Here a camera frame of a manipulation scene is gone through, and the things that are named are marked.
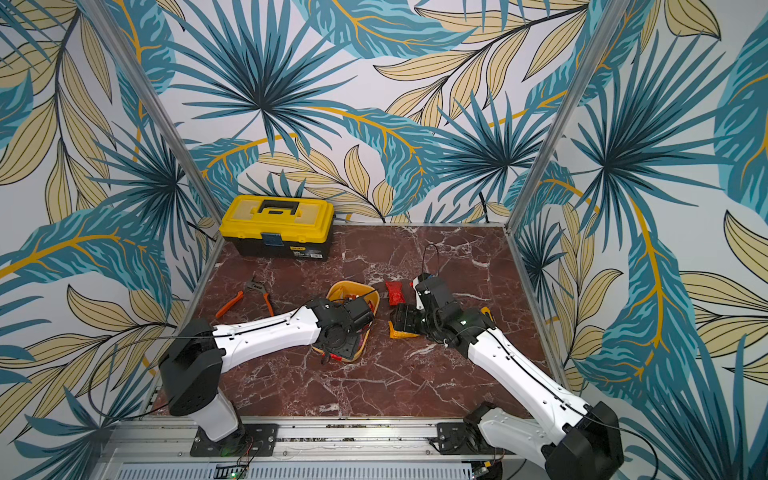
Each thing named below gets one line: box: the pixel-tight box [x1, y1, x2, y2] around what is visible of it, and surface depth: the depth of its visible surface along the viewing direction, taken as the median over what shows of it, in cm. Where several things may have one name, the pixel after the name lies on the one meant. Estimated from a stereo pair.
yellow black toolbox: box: [219, 195, 335, 261], surface depth 100 cm
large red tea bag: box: [385, 280, 407, 306], surface depth 100 cm
